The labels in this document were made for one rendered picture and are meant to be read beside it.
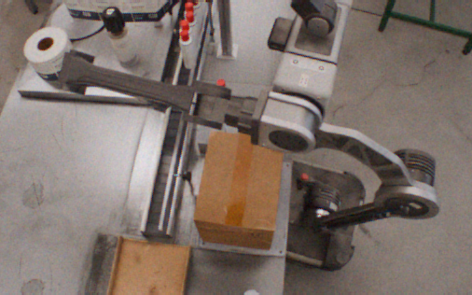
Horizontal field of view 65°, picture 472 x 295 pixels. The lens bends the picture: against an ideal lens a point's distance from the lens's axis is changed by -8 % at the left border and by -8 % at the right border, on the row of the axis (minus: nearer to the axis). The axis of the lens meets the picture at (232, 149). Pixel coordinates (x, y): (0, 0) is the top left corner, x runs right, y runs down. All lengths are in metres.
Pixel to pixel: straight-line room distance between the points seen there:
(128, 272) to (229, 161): 0.56
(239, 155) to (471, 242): 1.76
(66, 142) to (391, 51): 2.31
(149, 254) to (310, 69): 0.89
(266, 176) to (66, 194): 0.82
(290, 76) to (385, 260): 1.68
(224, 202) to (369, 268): 1.35
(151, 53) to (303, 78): 1.05
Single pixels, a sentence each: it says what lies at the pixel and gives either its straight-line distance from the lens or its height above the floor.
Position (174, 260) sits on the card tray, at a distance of 1.47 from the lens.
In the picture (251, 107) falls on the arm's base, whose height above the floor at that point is 1.49.
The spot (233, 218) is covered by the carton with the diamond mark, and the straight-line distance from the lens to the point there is 1.18.
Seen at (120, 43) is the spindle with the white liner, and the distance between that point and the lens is 1.71.
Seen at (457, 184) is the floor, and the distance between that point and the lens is 2.75.
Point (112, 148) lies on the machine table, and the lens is 1.68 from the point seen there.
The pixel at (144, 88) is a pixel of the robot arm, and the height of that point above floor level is 1.49.
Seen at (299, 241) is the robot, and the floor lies 0.24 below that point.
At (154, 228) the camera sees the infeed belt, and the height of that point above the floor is 0.88.
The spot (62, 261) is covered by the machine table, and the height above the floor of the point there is 0.83.
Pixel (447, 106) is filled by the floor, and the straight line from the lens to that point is 3.01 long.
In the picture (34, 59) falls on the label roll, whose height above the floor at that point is 1.02.
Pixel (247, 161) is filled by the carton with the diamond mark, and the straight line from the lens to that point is 1.25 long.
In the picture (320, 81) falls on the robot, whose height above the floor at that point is 1.53.
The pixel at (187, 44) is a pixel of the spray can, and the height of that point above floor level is 1.04.
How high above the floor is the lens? 2.25
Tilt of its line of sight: 64 degrees down
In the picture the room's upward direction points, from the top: 4 degrees counter-clockwise
